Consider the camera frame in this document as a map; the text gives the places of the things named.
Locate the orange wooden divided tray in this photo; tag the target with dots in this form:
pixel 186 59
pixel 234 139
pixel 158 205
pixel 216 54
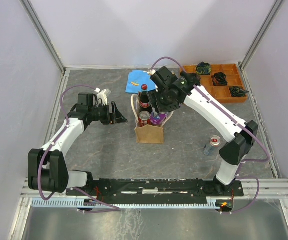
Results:
pixel 221 93

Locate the watermelon print canvas bag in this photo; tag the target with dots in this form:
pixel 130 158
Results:
pixel 149 133

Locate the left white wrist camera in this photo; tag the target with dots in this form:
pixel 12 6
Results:
pixel 102 96

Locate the light blue cable duct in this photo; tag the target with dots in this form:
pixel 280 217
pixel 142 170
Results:
pixel 83 203

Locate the red cola can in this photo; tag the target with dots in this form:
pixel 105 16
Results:
pixel 144 118

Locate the dark rolled sock green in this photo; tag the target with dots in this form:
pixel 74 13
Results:
pixel 203 69

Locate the dark rolled sock right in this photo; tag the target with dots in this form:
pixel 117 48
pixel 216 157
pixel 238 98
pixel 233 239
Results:
pixel 237 91

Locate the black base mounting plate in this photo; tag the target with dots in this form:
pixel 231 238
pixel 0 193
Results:
pixel 160 191

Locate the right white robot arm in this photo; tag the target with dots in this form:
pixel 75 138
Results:
pixel 238 134

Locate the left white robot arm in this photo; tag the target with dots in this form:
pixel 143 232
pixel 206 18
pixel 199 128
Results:
pixel 47 170

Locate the blue patterned cloth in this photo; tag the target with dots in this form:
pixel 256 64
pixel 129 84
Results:
pixel 137 78

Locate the purple soda can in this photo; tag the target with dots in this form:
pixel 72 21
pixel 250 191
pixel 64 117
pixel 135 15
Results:
pixel 157 120

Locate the glass cola bottle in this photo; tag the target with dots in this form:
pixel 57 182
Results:
pixel 144 103

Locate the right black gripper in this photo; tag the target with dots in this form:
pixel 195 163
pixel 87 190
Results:
pixel 154 97

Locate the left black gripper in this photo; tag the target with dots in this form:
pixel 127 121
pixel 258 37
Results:
pixel 114 118

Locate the silver blue energy can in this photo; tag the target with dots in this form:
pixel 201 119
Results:
pixel 213 143

